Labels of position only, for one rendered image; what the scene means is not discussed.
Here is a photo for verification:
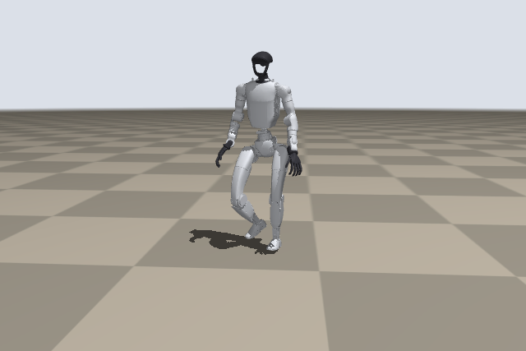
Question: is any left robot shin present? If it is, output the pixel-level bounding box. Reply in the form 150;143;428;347
270;194;284;241

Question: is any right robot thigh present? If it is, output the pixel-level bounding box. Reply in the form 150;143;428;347
231;145;258;207

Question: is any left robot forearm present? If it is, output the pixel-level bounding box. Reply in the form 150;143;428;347
287;115;298;150

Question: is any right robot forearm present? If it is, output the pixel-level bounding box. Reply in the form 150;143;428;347
226;112;240;148

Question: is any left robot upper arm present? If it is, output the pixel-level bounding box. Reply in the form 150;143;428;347
275;84;296;126

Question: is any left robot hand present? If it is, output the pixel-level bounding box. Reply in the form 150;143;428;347
285;145;302;176

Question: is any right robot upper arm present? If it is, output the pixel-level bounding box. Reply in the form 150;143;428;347
233;83;247;122

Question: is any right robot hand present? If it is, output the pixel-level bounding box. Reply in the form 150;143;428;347
215;140;233;167

